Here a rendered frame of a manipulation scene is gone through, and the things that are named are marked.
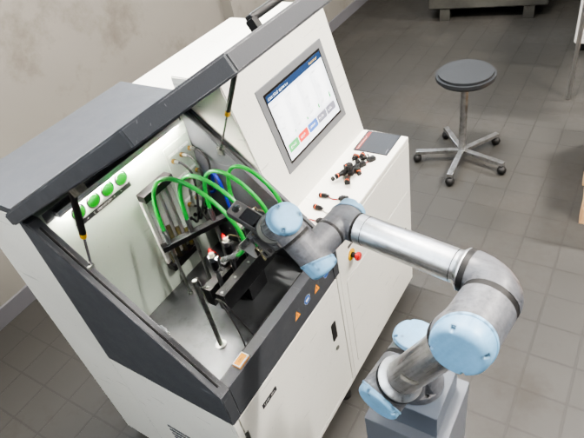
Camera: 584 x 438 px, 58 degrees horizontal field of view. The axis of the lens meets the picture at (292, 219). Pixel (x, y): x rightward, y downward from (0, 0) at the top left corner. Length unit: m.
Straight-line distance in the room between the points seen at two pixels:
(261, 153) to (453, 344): 1.14
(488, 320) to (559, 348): 1.88
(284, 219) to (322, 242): 0.11
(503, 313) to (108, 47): 3.23
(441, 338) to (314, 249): 0.35
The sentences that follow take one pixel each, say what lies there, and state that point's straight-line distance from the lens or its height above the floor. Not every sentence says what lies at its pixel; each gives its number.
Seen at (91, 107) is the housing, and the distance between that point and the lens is 2.05.
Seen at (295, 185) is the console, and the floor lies 1.06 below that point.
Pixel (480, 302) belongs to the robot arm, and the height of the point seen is 1.49.
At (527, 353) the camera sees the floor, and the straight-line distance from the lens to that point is 2.84.
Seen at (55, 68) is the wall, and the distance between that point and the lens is 3.59.
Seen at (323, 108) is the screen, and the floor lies 1.21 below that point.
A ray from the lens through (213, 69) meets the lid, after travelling 0.88.
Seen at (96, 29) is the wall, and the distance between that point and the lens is 3.78.
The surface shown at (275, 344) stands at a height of 0.87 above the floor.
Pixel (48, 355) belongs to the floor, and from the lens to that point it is 3.42.
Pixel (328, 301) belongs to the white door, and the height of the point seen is 0.74.
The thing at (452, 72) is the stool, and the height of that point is 0.68.
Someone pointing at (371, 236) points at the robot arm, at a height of 1.46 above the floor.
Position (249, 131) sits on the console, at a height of 1.35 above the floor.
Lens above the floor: 2.28
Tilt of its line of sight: 40 degrees down
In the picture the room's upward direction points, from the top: 12 degrees counter-clockwise
